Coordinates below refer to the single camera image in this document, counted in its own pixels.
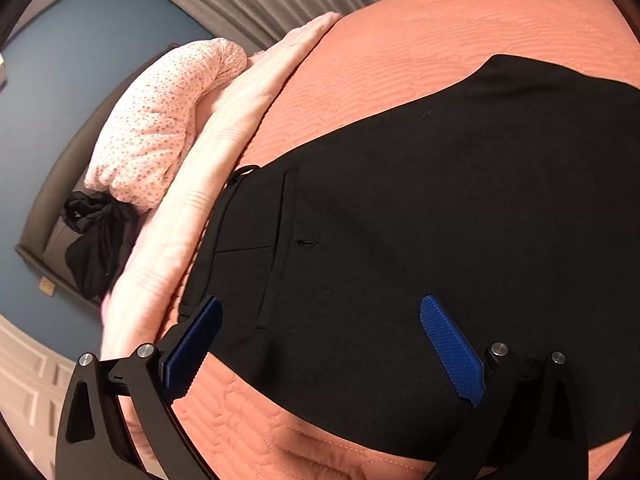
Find light pink blanket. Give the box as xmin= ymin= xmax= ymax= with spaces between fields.
xmin=100 ymin=11 xmax=346 ymax=461

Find grey headboard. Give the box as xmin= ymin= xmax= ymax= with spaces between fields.
xmin=15 ymin=42 xmax=181 ymax=301

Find black pants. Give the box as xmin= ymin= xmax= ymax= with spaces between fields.
xmin=159 ymin=54 xmax=640 ymax=466

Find black cloth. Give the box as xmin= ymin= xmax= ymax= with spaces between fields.
xmin=61 ymin=190 xmax=143 ymax=301

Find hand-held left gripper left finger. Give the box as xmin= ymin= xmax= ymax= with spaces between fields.
xmin=56 ymin=295 xmax=223 ymax=480

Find pink floral pillow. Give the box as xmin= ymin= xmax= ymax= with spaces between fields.
xmin=84 ymin=37 xmax=248 ymax=213

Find white panelled door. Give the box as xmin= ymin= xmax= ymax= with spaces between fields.
xmin=0 ymin=310 xmax=76 ymax=461

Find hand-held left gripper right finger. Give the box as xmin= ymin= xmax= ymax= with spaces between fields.
xmin=420 ymin=295 xmax=587 ymax=480

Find orange quilted bedspread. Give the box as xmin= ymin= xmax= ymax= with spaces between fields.
xmin=135 ymin=0 xmax=640 ymax=480

